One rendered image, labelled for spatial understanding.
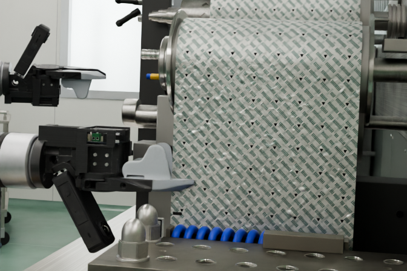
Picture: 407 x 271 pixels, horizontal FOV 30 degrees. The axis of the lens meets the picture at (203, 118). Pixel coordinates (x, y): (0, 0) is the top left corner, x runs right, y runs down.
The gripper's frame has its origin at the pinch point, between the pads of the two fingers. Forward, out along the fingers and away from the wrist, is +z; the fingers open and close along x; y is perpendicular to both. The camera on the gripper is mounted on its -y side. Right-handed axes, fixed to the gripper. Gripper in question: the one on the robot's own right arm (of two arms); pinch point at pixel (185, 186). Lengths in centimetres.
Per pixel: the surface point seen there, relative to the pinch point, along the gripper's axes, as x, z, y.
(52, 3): 556, -244, 78
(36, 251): 389, -184, -109
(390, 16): 28.3, 26.5, 25.2
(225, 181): -0.2, 5.4, 1.0
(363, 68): 0.3, 22.1, 16.1
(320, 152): -0.3, 17.2, 5.4
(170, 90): -0.3, -2.3, 12.5
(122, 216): 73, -30, -19
